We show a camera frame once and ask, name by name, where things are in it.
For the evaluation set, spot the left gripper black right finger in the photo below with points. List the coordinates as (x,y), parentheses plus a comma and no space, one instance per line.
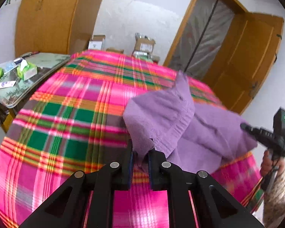
(196,199)

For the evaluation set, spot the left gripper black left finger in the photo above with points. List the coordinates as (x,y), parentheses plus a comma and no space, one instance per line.
(86,199)

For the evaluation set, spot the purple fleece garment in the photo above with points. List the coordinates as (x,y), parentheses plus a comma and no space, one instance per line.
(191,135)

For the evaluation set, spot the patterned right sleeve forearm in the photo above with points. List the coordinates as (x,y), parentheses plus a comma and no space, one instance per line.
(274,203)

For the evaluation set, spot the wooden door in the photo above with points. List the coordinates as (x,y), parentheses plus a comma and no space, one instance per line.
(245,58)

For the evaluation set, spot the pink plaid bed sheet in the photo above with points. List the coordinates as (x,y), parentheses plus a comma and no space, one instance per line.
(74,122)

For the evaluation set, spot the grey door curtain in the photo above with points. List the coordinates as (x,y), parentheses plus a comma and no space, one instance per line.
(202,38)

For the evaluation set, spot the side table with glass top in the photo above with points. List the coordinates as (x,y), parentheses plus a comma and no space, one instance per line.
(13,98)

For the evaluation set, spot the small brown cardboard box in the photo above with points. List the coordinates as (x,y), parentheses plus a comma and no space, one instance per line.
(111,49)

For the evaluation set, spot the white open box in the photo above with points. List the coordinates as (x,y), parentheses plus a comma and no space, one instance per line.
(97,42)

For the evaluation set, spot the cardboard box with label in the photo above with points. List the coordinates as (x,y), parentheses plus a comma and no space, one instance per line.
(144,45)

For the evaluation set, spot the wooden wardrobe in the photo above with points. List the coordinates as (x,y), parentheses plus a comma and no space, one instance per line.
(55,26)

